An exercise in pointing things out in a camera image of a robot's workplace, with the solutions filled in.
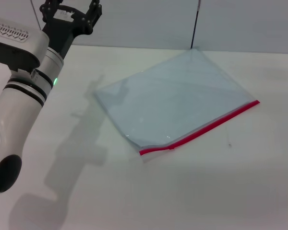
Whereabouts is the thin reddish vertical cord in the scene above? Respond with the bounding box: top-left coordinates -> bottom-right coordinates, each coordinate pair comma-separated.
31,0 -> 44,32

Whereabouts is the clear red-zipper document bag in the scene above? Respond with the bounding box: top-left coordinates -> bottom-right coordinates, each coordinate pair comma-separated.
94,49 -> 262,163

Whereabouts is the black silver wrist camera box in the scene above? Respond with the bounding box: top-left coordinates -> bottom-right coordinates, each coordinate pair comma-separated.
0,15 -> 50,71

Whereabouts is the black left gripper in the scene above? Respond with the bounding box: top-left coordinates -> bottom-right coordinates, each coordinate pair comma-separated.
39,0 -> 103,60

